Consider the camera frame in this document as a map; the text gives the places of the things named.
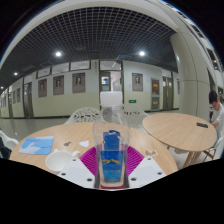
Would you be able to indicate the small beige paper cutout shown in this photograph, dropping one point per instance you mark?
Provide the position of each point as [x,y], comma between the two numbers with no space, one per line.
[151,152]

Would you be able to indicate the white plastic armchair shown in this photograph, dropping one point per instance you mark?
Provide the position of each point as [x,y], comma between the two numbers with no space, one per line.
[9,141]

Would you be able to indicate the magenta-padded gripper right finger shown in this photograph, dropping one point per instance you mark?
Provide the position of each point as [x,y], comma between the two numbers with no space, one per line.
[146,170]

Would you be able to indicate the black phone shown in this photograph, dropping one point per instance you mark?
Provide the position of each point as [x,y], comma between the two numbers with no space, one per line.
[202,125]

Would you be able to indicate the clear blue-labelled water bottle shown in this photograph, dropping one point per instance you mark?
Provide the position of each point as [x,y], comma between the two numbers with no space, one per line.
[111,146]

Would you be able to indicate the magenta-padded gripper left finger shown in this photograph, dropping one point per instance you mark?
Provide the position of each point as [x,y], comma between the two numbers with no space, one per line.
[75,171]

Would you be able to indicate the round wooden side table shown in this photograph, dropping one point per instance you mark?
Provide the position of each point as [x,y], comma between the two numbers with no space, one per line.
[178,130]

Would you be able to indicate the small white paper cutout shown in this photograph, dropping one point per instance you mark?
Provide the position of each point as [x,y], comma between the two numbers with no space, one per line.
[84,143]

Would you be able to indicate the blue and white booklet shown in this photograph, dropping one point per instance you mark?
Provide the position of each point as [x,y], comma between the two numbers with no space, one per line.
[36,145]

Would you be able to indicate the black bag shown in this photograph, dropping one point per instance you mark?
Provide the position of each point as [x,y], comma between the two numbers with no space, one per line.
[4,151]

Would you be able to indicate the white ceramic mug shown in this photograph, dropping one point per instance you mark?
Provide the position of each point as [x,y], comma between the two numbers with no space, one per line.
[58,161]

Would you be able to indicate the white lattice-back plastic chair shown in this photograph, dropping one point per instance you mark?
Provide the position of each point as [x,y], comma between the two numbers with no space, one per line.
[83,115]
[136,116]

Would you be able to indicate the person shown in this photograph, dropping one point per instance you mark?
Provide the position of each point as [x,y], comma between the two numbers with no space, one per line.
[218,111]

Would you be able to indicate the dark wooden door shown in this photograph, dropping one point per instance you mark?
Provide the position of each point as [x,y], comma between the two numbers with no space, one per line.
[28,100]
[167,93]

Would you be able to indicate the red notice board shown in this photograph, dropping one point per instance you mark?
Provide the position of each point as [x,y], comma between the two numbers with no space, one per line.
[155,87]

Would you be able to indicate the round ceiling lights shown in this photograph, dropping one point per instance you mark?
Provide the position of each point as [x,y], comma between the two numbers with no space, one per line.
[58,53]

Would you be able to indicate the framed wall portraits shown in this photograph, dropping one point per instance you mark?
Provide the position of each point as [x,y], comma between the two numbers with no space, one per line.
[78,82]

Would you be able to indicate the small grey paper cutout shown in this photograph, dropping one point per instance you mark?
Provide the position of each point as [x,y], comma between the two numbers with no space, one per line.
[67,144]

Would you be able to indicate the green exit sign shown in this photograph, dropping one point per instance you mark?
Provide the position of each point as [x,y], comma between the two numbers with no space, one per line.
[132,101]

